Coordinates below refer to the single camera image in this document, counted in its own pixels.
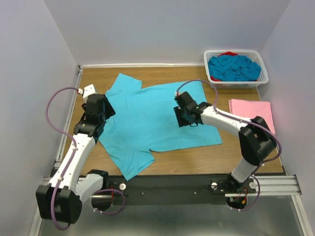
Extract dark blue t shirt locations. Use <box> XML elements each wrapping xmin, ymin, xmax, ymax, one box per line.
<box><xmin>208</xmin><ymin>54</ymin><xmax>262</xmax><ymax>82</ymax></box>

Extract light blue t shirt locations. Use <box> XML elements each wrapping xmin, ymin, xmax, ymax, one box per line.
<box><xmin>99</xmin><ymin>74</ymin><xmax>222</xmax><ymax>180</ymax></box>

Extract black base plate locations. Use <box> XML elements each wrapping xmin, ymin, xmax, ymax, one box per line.
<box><xmin>92</xmin><ymin>174</ymin><xmax>256</xmax><ymax>210</ymax></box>

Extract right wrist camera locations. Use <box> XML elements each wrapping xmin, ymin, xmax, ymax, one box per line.
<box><xmin>174</xmin><ymin>91</ymin><xmax>197</xmax><ymax>109</ymax></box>

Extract folded pink t shirt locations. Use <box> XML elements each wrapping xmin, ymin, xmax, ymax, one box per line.
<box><xmin>228</xmin><ymin>99</ymin><xmax>276</xmax><ymax>134</ymax></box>

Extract white plastic laundry basket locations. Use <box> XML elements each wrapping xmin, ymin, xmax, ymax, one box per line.
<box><xmin>204</xmin><ymin>49</ymin><xmax>269</xmax><ymax>89</ymax></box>

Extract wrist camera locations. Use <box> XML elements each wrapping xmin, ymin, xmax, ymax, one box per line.
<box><xmin>77</xmin><ymin>84</ymin><xmax>97</xmax><ymax>103</ymax></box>
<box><xmin>174</xmin><ymin>91</ymin><xmax>197</xmax><ymax>109</ymax></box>

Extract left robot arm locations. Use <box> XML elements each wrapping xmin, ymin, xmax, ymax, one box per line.
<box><xmin>35</xmin><ymin>93</ymin><xmax>115</xmax><ymax>225</ymax></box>

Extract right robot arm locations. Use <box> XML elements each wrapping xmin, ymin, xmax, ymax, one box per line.
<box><xmin>174</xmin><ymin>99</ymin><xmax>276</xmax><ymax>193</ymax></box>

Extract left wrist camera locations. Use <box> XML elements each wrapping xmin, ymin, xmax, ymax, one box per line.
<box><xmin>77</xmin><ymin>84</ymin><xmax>97</xmax><ymax>103</ymax></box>

